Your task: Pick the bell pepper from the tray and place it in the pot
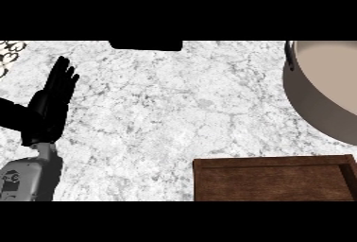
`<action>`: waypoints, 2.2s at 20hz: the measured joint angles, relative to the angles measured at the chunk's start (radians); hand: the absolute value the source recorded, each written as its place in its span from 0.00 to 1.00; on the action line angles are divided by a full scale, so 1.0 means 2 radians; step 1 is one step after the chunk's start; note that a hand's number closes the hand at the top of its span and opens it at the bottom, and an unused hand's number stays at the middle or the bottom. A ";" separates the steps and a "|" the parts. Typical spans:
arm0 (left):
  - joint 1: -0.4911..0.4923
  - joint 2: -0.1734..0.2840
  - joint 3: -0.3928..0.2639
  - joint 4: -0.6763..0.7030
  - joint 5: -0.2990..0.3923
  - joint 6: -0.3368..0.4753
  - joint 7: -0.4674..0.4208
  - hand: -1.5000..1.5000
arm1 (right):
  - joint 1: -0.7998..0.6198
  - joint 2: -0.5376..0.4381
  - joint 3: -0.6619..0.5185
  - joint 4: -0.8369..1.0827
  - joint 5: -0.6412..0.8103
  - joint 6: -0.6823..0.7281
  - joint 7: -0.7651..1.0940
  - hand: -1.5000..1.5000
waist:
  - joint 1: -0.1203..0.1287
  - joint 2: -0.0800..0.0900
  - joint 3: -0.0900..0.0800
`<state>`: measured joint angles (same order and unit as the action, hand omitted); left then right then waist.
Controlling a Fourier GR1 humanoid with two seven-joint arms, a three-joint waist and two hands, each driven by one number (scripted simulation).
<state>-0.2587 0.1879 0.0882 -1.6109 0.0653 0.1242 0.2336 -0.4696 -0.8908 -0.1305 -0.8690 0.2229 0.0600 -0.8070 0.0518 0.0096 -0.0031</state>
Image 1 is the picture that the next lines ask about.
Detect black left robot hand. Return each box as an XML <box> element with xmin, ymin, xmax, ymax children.
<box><xmin>0</xmin><ymin>56</ymin><xmax>81</xmax><ymax>147</ymax></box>

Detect brown wooden tray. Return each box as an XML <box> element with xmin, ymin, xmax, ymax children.
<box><xmin>192</xmin><ymin>154</ymin><xmax>357</xmax><ymax>202</ymax></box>

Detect large grey pot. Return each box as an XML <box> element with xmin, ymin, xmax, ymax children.
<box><xmin>282</xmin><ymin>41</ymin><xmax>357</xmax><ymax>147</ymax></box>

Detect black wire basket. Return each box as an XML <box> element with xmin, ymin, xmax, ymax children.
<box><xmin>0</xmin><ymin>41</ymin><xmax>28</xmax><ymax>79</ymax></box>

